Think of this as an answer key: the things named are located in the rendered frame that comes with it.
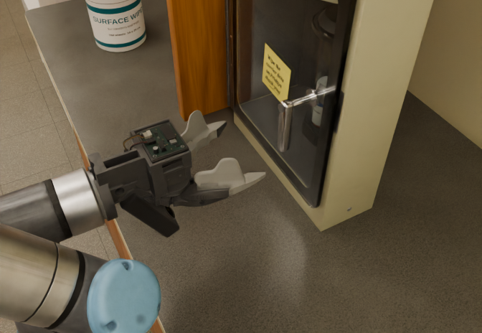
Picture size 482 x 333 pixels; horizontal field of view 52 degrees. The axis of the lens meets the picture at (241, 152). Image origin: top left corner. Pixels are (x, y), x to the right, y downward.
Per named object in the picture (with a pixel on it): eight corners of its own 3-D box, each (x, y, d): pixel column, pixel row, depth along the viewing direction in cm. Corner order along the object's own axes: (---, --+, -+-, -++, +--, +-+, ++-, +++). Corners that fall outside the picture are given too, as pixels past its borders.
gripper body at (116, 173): (197, 151, 59) (98, 187, 55) (201, 198, 65) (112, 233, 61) (172, 114, 64) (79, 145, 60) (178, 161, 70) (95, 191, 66)
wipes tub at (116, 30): (136, 21, 133) (128, -33, 123) (154, 44, 125) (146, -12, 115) (89, 33, 129) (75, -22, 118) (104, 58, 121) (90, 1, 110)
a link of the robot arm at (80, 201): (77, 248, 59) (61, 202, 65) (115, 234, 61) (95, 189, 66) (62, 209, 54) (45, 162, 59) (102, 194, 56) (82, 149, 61)
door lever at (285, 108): (312, 145, 74) (303, 134, 75) (319, 95, 67) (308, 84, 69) (281, 156, 72) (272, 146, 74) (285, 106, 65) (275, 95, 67)
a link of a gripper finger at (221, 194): (229, 198, 62) (158, 199, 61) (229, 206, 63) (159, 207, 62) (228, 170, 65) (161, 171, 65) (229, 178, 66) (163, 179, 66)
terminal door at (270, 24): (233, 106, 100) (231, -107, 72) (318, 212, 81) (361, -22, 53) (230, 108, 100) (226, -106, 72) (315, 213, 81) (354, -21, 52)
